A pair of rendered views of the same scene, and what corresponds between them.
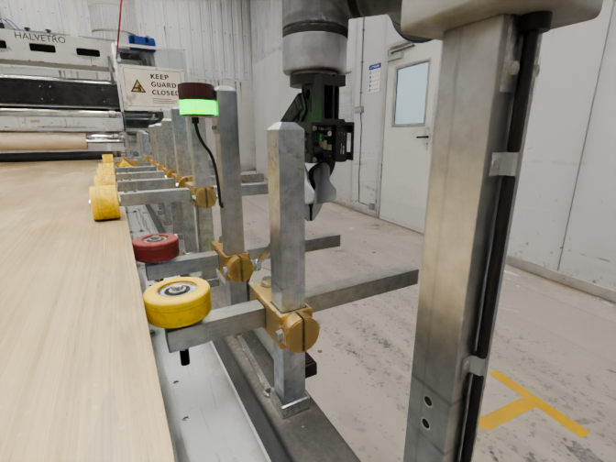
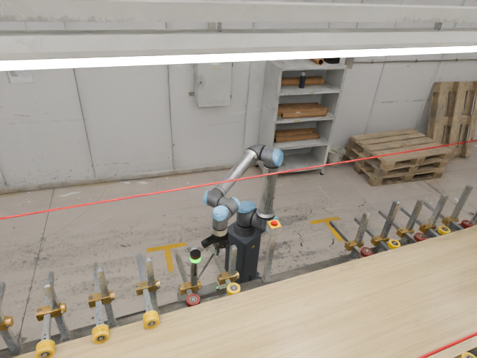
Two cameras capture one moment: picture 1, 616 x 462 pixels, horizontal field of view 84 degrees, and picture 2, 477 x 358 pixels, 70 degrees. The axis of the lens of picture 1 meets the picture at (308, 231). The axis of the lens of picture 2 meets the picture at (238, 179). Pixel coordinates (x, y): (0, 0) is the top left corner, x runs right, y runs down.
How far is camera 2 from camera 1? 2.15 m
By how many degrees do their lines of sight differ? 77
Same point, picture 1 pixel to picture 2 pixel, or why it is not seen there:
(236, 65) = not seen: outside the picture
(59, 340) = (249, 301)
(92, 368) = (258, 294)
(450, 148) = (272, 241)
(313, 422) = not seen: hidden behind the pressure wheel
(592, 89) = (73, 77)
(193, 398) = not seen: hidden behind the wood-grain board
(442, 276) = (271, 250)
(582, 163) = (84, 118)
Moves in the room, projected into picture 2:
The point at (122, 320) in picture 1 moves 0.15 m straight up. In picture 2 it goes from (243, 295) to (245, 277)
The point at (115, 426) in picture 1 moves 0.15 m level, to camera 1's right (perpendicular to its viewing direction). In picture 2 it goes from (268, 289) to (270, 270)
